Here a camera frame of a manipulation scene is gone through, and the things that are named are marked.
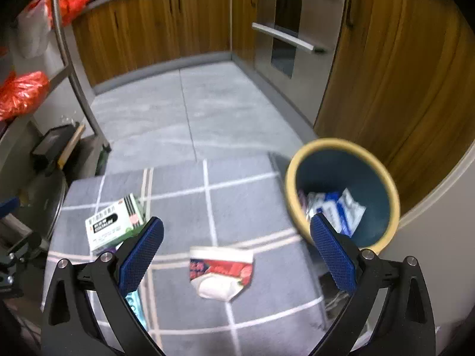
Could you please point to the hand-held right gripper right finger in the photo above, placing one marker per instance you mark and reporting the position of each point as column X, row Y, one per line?
column 334, row 256

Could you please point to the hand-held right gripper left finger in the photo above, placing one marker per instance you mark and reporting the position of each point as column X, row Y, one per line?
column 143, row 252

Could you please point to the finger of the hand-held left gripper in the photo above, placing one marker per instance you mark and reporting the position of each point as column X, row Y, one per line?
column 18, row 259
column 8, row 207

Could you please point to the red and white torn wrapper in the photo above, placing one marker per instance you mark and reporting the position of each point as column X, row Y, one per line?
column 219, row 267

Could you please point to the yellow rimmed trash bin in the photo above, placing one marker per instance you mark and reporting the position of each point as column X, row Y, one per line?
column 326, row 178

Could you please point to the grey round metal lid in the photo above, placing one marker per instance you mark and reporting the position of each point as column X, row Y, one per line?
column 40, row 200

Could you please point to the green white medicine box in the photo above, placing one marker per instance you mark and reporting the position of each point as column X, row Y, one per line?
column 107, row 226

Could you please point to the dark marbled sheet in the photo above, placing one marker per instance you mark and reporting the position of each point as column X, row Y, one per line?
column 336, row 300

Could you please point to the blue white wrapper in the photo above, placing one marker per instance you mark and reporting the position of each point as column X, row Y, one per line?
column 345, row 211

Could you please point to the teal blister packet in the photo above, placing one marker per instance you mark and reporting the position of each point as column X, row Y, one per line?
column 135, row 306

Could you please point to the black box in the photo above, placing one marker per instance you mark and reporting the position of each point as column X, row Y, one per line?
column 52, row 141

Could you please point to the wooden board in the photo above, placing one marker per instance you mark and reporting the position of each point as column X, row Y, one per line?
column 72, row 142

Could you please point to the grey checked mat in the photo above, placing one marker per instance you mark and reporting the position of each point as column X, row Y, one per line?
column 241, row 211

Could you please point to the small red plastic bag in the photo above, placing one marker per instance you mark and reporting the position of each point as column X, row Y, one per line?
column 22, row 96

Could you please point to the metal storage rack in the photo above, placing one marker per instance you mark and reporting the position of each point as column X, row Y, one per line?
column 79, row 92

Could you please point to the tall wooden cabinet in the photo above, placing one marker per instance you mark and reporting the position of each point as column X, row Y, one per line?
column 389, row 81

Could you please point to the long wooden kitchen cabinet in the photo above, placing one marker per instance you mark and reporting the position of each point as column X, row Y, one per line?
column 148, row 26

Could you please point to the stainless steel oven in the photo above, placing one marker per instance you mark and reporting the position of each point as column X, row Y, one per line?
column 263, row 7

